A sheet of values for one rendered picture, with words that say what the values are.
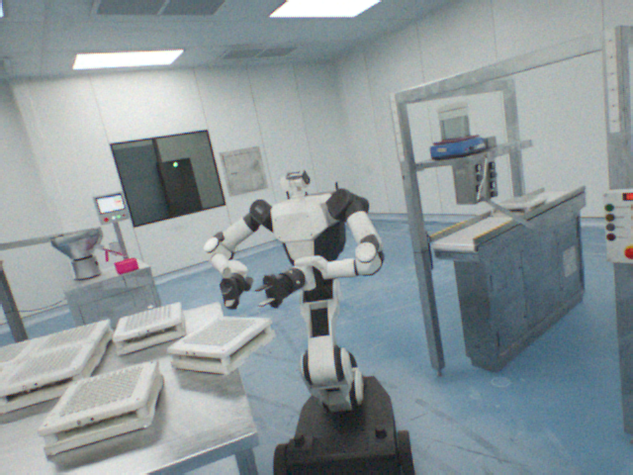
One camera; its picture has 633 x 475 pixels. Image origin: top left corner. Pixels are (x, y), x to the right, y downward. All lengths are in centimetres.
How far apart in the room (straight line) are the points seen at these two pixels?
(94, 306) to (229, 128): 409
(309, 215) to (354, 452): 99
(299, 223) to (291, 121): 583
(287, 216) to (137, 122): 504
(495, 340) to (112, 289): 276
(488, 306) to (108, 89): 557
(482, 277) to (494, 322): 27
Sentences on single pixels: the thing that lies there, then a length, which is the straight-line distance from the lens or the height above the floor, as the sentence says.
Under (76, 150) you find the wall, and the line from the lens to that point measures 656.
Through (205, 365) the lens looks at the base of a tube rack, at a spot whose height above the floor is 84.
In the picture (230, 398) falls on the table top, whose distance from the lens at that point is 125.
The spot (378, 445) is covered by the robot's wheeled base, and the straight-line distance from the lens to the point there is 197.
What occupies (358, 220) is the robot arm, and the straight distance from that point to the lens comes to 171.
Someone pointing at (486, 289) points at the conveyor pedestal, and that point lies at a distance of 252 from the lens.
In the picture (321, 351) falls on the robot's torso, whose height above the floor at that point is 63.
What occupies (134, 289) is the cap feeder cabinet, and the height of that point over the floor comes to 62.
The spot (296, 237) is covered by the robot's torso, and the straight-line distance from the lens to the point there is 185.
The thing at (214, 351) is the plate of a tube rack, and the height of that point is 89.
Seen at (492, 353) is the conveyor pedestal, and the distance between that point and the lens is 269.
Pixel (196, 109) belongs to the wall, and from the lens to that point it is 696.
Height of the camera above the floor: 141
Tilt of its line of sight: 12 degrees down
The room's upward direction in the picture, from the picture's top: 11 degrees counter-clockwise
